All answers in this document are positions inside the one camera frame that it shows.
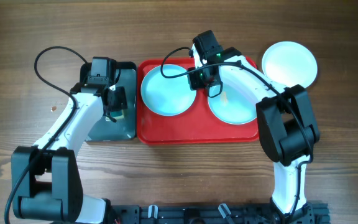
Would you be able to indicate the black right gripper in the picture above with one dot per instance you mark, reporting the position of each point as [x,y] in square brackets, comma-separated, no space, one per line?
[199,80]

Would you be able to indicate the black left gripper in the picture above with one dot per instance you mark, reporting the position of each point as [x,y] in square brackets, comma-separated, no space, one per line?
[118,101]

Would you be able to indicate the yellow green sponge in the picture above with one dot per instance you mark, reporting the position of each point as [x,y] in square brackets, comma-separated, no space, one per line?
[121,114]

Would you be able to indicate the light blue plate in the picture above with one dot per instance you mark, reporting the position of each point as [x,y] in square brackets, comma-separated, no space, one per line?
[166,96]

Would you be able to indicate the white plate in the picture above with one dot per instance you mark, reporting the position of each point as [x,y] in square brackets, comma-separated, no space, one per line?
[290,64]

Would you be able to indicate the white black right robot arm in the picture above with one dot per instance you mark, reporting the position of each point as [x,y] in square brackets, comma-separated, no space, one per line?
[287,126]

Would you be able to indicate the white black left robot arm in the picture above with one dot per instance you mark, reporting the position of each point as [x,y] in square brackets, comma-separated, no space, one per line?
[46,184]

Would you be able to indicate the black water tray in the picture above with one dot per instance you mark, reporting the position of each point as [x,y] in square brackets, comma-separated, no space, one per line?
[123,129]

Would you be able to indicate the red plastic tray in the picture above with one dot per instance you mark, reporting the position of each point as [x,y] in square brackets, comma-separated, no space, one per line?
[197,125]

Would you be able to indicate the mint green plate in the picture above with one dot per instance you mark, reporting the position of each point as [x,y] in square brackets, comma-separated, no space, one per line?
[234,103]

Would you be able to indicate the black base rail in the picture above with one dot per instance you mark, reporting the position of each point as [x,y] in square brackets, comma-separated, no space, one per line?
[219,214]

